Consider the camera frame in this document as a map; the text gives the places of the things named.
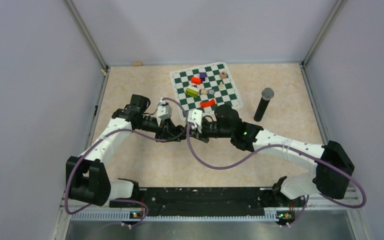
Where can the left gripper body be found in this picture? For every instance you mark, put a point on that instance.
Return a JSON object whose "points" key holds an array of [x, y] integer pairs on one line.
{"points": [[162, 129]]}

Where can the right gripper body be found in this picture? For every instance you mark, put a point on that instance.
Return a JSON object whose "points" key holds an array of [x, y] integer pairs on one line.
{"points": [[210, 130]]}

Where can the black earbud case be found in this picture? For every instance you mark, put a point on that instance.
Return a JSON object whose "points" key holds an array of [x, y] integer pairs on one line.
{"points": [[186, 130]]}

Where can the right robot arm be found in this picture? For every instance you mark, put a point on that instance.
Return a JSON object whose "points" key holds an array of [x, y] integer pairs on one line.
{"points": [[328, 165]]}

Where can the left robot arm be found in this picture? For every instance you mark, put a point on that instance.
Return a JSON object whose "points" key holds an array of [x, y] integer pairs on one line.
{"points": [[87, 179]]}

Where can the red arch block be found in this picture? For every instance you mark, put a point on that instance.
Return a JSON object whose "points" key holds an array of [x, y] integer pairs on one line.
{"points": [[208, 103]]}

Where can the poker chip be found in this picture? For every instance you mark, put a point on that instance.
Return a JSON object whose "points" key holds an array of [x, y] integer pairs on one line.
{"points": [[211, 92]]}

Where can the wooden cylinder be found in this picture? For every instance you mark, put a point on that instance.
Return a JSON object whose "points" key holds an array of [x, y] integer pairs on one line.
{"points": [[203, 92]]}

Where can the green white chessboard mat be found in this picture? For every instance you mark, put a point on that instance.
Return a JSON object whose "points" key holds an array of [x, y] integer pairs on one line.
{"points": [[205, 87]]}

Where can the green white lego brick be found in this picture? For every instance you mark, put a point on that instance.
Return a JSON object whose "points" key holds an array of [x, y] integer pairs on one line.
{"points": [[192, 91]]}

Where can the purple block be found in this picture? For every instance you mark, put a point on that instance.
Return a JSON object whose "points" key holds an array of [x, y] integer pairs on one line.
{"points": [[202, 76]]}

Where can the wooden cube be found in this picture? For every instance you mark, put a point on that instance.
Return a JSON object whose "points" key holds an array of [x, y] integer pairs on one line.
{"points": [[223, 75]]}

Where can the black microphone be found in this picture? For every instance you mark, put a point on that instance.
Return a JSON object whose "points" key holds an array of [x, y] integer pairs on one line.
{"points": [[267, 95]]}

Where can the cork stopper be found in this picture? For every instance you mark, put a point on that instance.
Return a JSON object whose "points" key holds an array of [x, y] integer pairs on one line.
{"points": [[137, 64]]}

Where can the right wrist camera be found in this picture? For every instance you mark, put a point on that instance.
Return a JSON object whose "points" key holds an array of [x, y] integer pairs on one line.
{"points": [[195, 119]]}

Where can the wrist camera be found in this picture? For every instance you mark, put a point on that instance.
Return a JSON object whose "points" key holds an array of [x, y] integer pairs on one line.
{"points": [[195, 119], [164, 112]]}

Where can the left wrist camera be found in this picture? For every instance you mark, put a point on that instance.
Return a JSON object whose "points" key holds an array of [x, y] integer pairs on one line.
{"points": [[164, 112]]}

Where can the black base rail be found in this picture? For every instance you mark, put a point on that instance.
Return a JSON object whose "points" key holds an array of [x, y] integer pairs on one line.
{"points": [[200, 201]]}

